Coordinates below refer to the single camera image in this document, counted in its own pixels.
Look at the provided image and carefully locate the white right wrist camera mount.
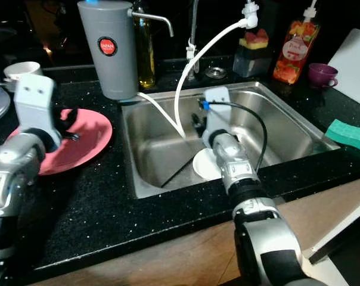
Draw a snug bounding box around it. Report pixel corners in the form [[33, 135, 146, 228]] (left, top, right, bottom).
[[204, 86, 231, 138]]

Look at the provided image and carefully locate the red and yellow sponge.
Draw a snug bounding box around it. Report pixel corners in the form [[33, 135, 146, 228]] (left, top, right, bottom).
[[241, 28, 270, 49]]

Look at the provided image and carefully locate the white cup with red print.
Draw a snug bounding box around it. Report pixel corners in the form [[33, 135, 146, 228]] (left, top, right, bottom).
[[4, 61, 42, 84]]

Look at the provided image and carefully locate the black sponge holder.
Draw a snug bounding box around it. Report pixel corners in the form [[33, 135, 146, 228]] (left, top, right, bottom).
[[232, 45, 273, 78]]

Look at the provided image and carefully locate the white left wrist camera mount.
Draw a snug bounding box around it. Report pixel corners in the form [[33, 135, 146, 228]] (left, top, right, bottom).
[[14, 74, 63, 141]]

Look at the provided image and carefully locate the white cutting board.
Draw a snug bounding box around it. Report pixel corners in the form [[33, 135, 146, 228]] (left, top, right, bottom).
[[327, 28, 360, 93]]

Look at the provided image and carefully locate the black chopstick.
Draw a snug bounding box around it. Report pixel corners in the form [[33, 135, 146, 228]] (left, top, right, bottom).
[[159, 156, 195, 188]]

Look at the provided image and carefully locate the yellow oil bottle green cap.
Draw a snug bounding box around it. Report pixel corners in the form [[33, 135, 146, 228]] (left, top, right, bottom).
[[135, 0, 156, 90]]

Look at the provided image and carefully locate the white bowl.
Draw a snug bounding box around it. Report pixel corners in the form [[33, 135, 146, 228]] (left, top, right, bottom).
[[192, 148, 225, 182]]

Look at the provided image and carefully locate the round metal counter cap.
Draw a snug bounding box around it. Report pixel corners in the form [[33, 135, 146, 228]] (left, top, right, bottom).
[[206, 67, 227, 79]]

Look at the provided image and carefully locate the short white filter hose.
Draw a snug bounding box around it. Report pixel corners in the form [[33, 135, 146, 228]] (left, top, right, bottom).
[[137, 91, 185, 139]]

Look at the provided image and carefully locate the green sponge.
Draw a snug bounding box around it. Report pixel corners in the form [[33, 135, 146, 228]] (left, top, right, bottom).
[[325, 119, 360, 157]]

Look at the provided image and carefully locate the white faucet nozzle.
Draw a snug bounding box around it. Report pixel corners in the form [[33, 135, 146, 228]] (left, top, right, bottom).
[[241, 0, 259, 29]]

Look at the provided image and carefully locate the purple cup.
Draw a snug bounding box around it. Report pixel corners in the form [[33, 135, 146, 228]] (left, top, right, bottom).
[[307, 63, 339, 89]]

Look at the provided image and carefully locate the wooden cabinet front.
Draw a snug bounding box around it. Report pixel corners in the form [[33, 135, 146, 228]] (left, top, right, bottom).
[[31, 179, 360, 286]]

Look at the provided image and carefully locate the stainless steel sink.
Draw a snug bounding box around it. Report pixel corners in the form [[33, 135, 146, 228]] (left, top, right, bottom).
[[122, 82, 340, 199]]

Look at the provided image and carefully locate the grey water filter red badge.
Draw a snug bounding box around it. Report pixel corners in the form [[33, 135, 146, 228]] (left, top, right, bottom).
[[77, 0, 175, 101]]

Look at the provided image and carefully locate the black cable with blue plug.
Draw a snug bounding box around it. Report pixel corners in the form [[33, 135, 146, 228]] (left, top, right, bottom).
[[200, 100, 269, 170]]

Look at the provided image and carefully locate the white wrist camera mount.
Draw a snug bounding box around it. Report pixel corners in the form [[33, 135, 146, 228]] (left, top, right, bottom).
[[14, 74, 63, 141], [204, 86, 231, 138]]

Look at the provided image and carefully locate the chrome faucet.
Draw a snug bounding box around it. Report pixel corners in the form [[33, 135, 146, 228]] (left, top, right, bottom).
[[185, 0, 201, 63]]

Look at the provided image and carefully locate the long white faucet hose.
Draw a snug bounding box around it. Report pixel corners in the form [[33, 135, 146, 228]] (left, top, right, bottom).
[[173, 18, 247, 139]]

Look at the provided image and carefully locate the fruit print soap pump bottle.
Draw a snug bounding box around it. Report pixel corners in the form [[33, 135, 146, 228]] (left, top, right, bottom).
[[272, 0, 322, 85]]

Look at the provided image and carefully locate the pink plate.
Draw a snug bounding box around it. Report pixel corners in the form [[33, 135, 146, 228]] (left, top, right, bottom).
[[34, 108, 113, 176]]

